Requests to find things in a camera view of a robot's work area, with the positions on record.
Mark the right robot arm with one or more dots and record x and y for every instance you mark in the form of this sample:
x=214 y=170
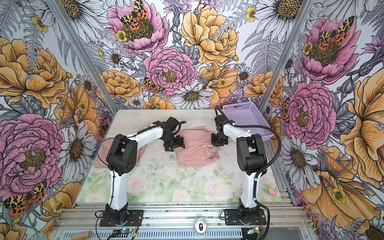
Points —
x=252 y=161

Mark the lilac plastic laundry basket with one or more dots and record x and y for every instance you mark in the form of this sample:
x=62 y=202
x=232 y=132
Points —
x=245 y=113

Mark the green circuit board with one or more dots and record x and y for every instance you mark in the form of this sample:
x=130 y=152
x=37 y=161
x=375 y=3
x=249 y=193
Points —
x=123 y=233

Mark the pink shorts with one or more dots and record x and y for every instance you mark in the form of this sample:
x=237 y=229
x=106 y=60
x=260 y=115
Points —
x=199 y=150

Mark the round silver button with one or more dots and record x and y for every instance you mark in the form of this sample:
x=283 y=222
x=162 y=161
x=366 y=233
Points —
x=200 y=226

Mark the pink t-shirt with print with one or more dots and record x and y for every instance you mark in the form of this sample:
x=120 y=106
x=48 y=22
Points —
x=104 y=150

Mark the aluminium front rail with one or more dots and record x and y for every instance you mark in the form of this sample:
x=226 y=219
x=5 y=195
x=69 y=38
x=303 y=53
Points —
x=178 y=215

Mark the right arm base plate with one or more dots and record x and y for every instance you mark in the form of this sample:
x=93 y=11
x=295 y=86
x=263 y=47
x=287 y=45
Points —
x=239 y=217

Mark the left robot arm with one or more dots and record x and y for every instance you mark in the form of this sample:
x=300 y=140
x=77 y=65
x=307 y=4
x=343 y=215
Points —
x=121 y=160

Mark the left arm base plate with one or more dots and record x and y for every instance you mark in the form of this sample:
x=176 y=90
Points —
x=122 y=218

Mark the wooden cork block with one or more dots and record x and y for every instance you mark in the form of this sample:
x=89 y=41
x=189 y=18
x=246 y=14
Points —
x=82 y=236

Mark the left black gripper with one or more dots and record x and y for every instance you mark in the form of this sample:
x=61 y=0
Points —
x=179 y=143

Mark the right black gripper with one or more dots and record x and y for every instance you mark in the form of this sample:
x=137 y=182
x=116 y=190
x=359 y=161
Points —
x=215 y=143

